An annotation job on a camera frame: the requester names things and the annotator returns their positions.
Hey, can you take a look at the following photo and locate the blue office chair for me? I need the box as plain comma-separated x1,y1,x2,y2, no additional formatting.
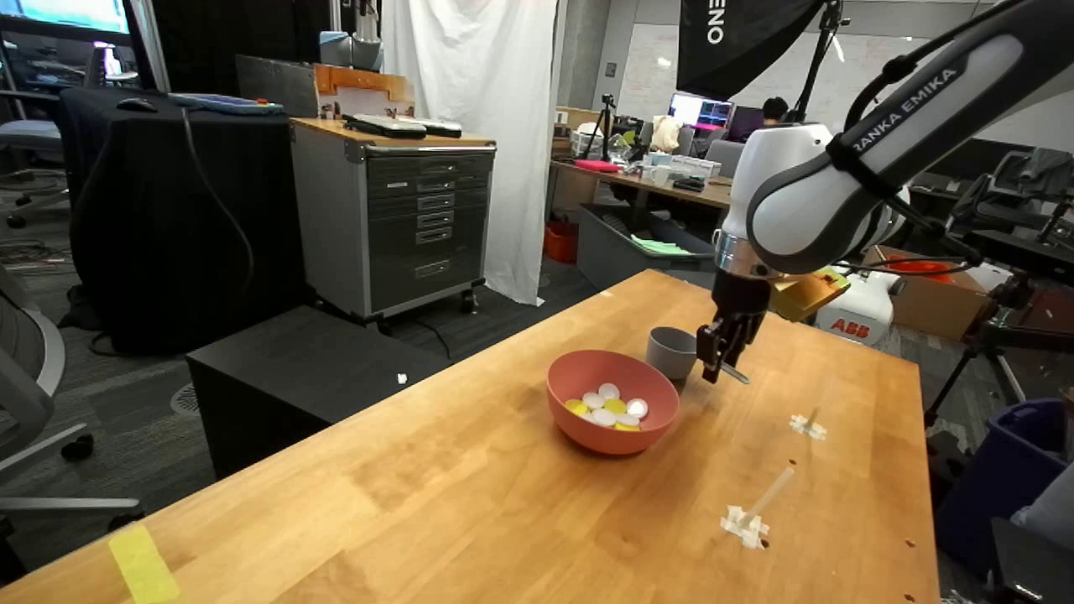
0,91,71,231

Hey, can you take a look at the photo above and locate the white machine housing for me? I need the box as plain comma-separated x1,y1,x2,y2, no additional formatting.
813,268,900,348

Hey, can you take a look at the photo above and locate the lit monitor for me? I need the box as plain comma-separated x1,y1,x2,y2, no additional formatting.
668,91,737,132

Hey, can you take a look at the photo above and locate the grey panel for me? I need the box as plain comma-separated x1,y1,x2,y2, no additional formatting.
234,54,321,119

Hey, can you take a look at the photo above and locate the black low box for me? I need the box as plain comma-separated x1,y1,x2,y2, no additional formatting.
185,304,456,481

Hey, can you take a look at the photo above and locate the grey pot with handle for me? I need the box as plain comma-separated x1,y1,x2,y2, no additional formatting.
645,326,752,386

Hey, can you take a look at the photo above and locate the peach bowl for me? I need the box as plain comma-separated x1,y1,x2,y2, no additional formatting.
545,349,681,457

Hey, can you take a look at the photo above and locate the black flat device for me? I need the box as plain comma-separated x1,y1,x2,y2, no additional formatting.
342,112,464,140

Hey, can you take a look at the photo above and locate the white tape mark with stick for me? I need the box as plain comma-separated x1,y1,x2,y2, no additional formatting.
719,465,795,551

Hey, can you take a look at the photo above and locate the cardboard box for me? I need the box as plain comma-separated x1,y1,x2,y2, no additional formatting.
864,243,1014,342

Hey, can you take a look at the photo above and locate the grey metal drawer cabinet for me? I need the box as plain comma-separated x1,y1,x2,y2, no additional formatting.
289,116,498,325

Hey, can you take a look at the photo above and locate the cluttered wooden desk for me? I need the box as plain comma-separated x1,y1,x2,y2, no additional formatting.
549,156,734,212

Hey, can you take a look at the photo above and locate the red bin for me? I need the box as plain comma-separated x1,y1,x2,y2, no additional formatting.
543,220,581,266

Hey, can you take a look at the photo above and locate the orange wooden frame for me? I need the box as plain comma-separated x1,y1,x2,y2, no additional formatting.
313,62,417,119

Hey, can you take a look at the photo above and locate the black office chair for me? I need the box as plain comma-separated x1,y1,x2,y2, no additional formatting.
946,146,1074,236

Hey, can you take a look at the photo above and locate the small white tape mark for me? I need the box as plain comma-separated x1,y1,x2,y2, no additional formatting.
788,406,829,442

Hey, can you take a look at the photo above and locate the black softbox on stand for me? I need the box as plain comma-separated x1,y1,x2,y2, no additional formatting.
675,0,845,125

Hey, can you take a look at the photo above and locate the white curtain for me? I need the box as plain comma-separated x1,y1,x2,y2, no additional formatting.
381,0,560,308

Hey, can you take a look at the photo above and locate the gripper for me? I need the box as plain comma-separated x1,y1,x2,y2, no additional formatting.
696,270,772,385

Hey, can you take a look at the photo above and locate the black draped table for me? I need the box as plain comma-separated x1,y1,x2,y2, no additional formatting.
57,86,308,357

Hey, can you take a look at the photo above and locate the grey office chair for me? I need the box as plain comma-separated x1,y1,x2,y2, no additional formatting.
0,267,145,538

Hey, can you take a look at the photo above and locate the yellow tape strip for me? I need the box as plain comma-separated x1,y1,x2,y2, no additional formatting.
107,523,182,604

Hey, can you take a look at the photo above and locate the blue bin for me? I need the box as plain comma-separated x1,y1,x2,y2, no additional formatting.
934,398,1074,581

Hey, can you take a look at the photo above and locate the camera on tripod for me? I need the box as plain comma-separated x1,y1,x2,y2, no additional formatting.
921,198,1074,430
585,93,623,162

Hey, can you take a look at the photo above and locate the grey storage bin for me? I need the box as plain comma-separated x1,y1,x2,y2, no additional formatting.
576,203,720,291

